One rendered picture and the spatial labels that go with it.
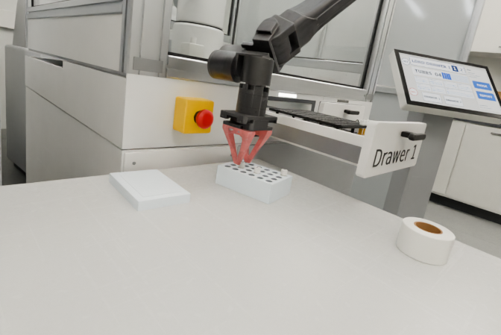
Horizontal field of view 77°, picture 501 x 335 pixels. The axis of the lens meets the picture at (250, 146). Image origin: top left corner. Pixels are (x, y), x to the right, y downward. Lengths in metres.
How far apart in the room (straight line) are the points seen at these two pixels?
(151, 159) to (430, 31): 2.07
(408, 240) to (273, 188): 0.22
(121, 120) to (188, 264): 0.36
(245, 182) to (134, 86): 0.28
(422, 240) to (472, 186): 3.15
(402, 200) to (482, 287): 1.26
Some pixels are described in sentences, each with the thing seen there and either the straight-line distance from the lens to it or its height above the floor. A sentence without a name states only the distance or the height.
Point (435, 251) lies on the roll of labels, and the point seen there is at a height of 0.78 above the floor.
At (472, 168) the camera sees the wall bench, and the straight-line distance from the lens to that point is 3.64.
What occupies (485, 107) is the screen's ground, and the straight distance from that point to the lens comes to 1.79.
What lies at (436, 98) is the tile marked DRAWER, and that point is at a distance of 1.62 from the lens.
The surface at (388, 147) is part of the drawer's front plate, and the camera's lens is 0.71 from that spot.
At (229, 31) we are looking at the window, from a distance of 0.78.
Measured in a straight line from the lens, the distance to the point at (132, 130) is 0.66.
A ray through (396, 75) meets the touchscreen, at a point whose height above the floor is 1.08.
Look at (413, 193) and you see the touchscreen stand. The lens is 1.79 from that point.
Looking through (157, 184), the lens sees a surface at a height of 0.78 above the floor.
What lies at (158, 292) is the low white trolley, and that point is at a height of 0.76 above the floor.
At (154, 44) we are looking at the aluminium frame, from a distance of 0.66.
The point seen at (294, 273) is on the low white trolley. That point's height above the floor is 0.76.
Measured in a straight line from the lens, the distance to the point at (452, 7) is 2.45.
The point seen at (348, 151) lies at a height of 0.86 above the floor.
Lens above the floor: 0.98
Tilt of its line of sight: 13 degrees down
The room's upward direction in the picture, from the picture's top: 9 degrees clockwise
